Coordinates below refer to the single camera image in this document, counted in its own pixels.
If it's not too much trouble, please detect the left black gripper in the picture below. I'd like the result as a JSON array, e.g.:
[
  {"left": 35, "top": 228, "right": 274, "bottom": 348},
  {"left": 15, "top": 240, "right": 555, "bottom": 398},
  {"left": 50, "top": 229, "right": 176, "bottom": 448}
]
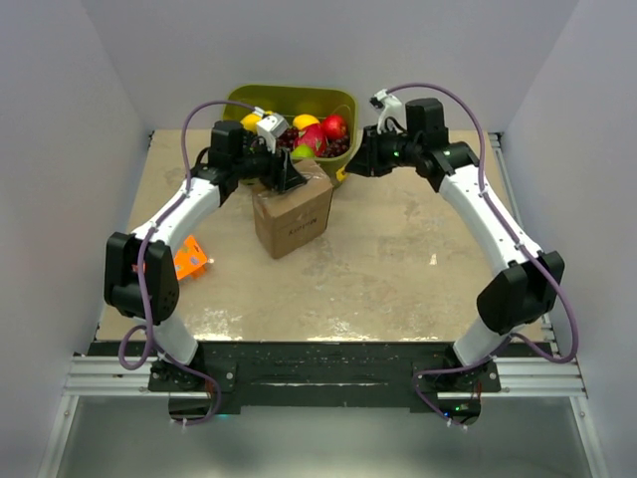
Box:
[{"left": 233, "top": 135, "right": 306, "bottom": 192}]

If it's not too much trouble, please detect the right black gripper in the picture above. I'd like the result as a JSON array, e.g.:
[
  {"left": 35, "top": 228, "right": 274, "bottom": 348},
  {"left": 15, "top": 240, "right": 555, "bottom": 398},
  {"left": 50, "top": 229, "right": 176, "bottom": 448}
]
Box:
[{"left": 345, "top": 124, "right": 421, "bottom": 179}]

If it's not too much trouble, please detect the brown cardboard express box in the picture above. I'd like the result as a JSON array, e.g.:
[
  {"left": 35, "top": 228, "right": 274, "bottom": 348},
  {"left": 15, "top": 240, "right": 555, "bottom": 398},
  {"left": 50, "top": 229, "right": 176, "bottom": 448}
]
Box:
[{"left": 252, "top": 159, "right": 333, "bottom": 259}]

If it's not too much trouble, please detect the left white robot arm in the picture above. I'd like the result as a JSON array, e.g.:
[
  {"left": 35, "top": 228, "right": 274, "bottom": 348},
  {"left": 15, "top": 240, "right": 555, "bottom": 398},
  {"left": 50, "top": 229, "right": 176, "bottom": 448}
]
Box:
[{"left": 104, "top": 114, "right": 307, "bottom": 390}]

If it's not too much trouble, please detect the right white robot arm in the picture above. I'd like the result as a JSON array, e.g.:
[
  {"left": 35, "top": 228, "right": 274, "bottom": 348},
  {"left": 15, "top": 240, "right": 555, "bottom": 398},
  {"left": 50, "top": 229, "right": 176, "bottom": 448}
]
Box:
[{"left": 345, "top": 91, "right": 564, "bottom": 391}]

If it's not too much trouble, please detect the orange carton box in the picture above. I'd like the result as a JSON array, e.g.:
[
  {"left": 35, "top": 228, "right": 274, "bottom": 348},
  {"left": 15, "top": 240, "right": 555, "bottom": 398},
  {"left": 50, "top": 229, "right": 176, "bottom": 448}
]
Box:
[{"left": 173, "top": 235, "right": 210, "bottom": 282}]

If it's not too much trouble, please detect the dark red grape bunch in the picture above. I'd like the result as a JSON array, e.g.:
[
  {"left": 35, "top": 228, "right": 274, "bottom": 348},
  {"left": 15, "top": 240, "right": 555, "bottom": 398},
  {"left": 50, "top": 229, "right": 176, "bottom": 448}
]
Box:
[{"left": 319, "top": 135, "right": 350, "bottom": 158}]

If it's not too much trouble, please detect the green lime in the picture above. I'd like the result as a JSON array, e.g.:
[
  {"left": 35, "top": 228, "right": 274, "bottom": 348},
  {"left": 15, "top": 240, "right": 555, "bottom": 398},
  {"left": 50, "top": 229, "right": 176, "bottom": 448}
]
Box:
[{"left": 291, "top": 144, "right": 315, "bottom": 159}]

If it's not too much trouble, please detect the red apple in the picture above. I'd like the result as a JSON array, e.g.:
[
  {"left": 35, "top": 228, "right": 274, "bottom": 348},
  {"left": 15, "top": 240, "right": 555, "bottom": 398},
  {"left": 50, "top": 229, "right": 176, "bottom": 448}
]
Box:
[{"left": 320, "top": 115, "right": 348, "bottom": 141}]

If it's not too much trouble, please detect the pink dragon fruit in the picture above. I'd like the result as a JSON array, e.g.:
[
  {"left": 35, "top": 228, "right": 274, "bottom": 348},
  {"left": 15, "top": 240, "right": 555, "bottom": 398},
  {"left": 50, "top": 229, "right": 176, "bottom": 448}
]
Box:
[{"left": 294, "top": 123, "right": 327, "bottom": 157}]

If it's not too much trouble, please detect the yellow lemon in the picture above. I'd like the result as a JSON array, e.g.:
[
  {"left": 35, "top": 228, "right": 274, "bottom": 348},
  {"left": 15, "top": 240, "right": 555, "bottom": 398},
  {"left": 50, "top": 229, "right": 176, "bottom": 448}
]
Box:
[{"left": 293, "top": 114, "right": 320, "bottom": 130}]

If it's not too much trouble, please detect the yellow mango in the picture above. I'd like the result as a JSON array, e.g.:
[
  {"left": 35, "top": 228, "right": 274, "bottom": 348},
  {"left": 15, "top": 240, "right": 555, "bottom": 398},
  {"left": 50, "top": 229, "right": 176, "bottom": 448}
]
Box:
[{"left": 240, "top": 111, "right": 272, "bottom": 133}]

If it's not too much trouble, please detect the olive green plastic bin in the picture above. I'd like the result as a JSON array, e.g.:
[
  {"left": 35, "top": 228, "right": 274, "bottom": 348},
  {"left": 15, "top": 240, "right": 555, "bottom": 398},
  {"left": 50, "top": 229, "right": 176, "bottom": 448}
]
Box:
[{"left": 228, "top": 84, "right": 358, "bottom": 187}]

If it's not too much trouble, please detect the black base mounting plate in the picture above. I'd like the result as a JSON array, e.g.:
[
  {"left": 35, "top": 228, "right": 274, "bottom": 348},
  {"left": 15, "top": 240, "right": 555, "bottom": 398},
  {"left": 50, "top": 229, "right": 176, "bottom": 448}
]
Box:
[{"left": 89, "top": 341, "right": 556, "bottom": 417}]

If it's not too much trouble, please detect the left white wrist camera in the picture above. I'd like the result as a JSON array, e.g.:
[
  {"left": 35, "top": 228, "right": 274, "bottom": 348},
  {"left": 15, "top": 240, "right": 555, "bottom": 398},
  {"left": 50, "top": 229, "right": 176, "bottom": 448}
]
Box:
[{"left": 253, "top": 108, "right": 290, "bottom": 152}]

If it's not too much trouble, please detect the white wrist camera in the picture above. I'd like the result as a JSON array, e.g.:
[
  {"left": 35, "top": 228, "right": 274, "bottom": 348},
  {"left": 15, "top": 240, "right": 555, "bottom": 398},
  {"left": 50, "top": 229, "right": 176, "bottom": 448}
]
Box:
[
  {"left": 253, "top": 108, "right": 290, "bottom": 152},
  {"left": 369, "top": 89, "right": 403, "bottom": 133}
]

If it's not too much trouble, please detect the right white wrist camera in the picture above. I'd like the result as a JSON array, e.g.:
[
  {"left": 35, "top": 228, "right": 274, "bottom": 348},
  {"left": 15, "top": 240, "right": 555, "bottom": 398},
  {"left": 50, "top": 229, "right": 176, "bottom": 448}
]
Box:
[{"left": 369, "top": 89, "right": 403, "bottom": 133}]

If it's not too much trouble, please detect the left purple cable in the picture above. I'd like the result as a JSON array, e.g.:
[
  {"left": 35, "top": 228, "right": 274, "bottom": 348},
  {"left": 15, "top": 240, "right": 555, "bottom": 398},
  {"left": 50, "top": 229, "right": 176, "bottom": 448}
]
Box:
[{"left": 118, "top": 101, "right": 263, "bottom": 428}]

